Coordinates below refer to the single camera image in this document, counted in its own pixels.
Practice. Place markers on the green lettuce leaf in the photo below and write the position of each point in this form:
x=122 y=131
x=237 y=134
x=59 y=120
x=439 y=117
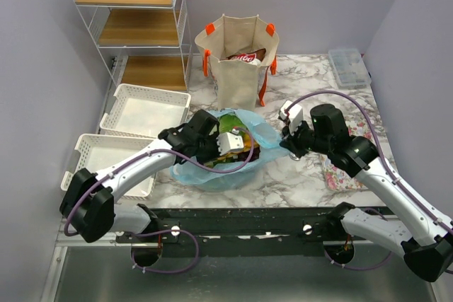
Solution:
x=228 y=122

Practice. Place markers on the white perforated basket front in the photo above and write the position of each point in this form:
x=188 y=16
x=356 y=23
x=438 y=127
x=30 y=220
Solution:
x=96 y=152

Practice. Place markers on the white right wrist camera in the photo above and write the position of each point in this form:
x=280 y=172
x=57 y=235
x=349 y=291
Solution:
x=291 y=115

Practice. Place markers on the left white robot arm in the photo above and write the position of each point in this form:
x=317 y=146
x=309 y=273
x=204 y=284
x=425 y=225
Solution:
x=90 y=203

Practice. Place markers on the clear plastic organizer box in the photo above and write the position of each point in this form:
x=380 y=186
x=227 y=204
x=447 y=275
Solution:
x=348 y=68

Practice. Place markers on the white perforated basket rear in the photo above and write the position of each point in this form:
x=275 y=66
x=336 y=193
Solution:
x=143 y=112

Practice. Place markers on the white perforated basket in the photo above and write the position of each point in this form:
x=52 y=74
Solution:
x=143 y=112
x=96 y=152

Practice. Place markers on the white wire shelf rack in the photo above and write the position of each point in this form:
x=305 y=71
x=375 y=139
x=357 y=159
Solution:
x=141 y=42

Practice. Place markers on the aluminium rail frame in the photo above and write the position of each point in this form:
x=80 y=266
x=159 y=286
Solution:
x=103 y=272

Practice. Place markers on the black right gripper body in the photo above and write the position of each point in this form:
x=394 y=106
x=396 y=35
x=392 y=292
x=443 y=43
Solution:
x=305 y=138

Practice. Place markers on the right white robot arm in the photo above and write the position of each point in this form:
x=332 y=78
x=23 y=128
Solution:
x=422 y=236

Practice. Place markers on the floral pattern tray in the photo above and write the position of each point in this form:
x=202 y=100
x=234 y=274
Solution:
x=336 y=179

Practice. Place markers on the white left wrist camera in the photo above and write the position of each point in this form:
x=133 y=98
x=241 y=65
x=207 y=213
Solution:
x=230 y=142

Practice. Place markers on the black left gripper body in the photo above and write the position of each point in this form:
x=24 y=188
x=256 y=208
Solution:
x=208 y=150

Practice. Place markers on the beige canvas tote bag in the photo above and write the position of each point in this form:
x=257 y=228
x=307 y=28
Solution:
x=238 y=85

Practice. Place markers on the blue plastic grocery bag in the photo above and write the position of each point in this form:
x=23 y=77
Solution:
x=235 y=169

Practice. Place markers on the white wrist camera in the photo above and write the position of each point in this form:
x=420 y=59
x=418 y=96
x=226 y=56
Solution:
x=291 y=115
x=230 y=142

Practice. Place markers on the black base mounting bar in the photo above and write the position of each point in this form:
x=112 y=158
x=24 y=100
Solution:
x=243 y=232

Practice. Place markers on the silver open-end wrench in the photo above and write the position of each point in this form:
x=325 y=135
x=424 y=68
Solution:
x=294 y=157

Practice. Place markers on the red white snack packet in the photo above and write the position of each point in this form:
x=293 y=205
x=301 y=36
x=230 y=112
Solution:
x=254 y=58

